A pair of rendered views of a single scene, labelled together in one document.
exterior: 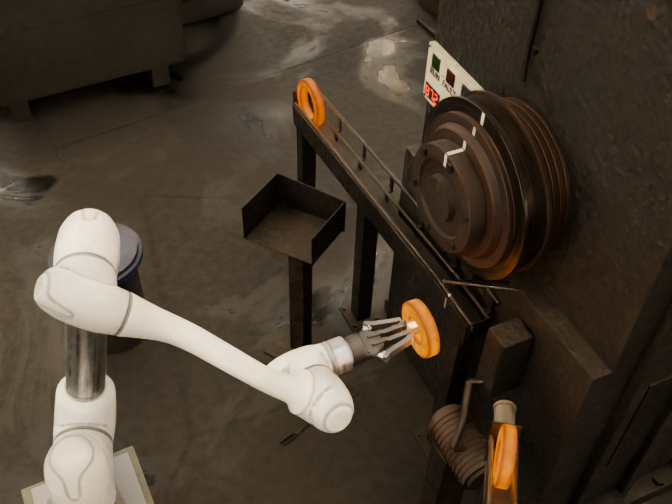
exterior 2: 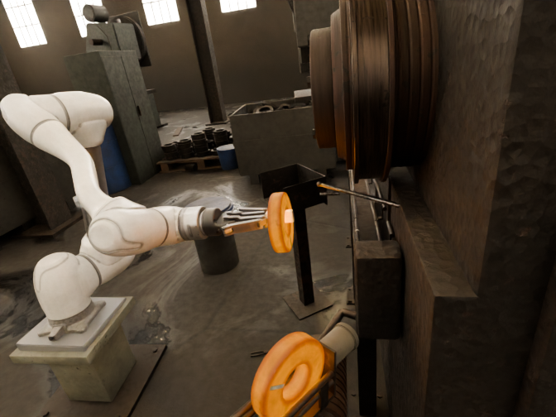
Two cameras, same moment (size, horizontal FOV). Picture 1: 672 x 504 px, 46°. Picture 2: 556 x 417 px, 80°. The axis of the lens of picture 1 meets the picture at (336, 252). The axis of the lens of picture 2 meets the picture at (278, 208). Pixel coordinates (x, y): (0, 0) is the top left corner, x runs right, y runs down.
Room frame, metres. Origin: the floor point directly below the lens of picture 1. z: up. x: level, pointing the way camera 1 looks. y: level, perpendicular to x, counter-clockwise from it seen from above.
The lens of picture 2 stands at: (0.69, -0.69, 1.21)
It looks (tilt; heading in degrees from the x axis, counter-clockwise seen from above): 25 degrees down; 39
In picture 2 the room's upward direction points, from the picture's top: 8 degrees counter-clockwise
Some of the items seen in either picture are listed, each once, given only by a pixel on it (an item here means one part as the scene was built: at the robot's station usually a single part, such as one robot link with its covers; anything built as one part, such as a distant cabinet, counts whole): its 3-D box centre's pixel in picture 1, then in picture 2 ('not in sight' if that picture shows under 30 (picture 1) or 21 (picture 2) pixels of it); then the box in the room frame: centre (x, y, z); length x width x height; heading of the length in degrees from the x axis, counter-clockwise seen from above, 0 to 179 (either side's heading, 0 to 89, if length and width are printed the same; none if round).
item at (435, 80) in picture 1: (451, 92); not in sight; (1.86, -0.30, 1.15); 0.26 x 0.02 x 0.18; 26
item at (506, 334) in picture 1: (504, 358); (378, 290); (1.30, -0.47, 0.68); 0.11 x 0.08 x 0.24; 116
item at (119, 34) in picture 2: not in sight; (125, 70); (5.30, 6.96, 1.36); 1.37 x 1.16 x 2.71; 106
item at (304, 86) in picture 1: (310, 102); not in sight; (2.49, 0.12, 0.65); 0.18 x 0.03 x 0.18; 29
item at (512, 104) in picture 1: (507, 178); (399, 83); (1.54, -0.43, 1.11); 0.47 x 0.10 x 0.47; 26
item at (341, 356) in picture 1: (338, 355); (197, 222); (1.18, -0.01, 0.83); 0.09 x 0.06 x 0.09; 26
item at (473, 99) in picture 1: (479, 186); (363, 87); (1.51, -0.35, 1.11); 0.47 x 0.06 x 0.47; 26
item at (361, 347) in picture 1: (364, 345); (222, 221); (1.21, -0.08, 0.83); 0.09 x 0.08 x 0.07; 116
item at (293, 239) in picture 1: (295, 280); (299, 242); (1.84, 0.14, 0.36); 0.26 x 0.20 x 0.72; 61
